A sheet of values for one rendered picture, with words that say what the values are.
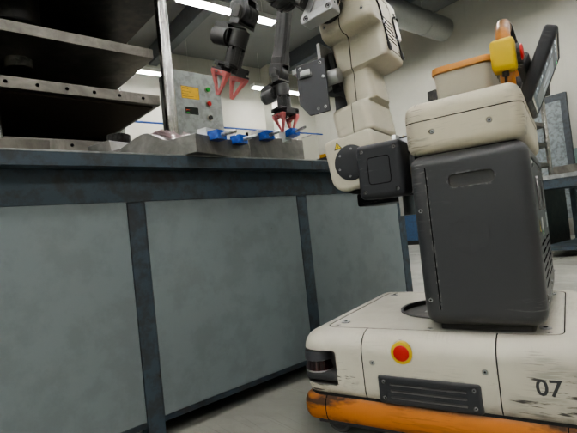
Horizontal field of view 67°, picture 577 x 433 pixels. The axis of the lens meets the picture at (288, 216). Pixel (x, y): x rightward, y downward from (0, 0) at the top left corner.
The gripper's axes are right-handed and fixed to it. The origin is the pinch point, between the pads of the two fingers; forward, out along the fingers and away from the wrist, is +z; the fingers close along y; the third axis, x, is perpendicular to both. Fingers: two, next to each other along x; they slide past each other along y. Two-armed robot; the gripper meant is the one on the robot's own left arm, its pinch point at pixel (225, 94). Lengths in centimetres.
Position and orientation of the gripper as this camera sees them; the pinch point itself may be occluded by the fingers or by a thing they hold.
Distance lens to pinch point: 144.2
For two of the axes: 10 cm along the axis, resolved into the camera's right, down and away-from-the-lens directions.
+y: -5.2, 0.3, -8.5
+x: 8.0, 3.4, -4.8
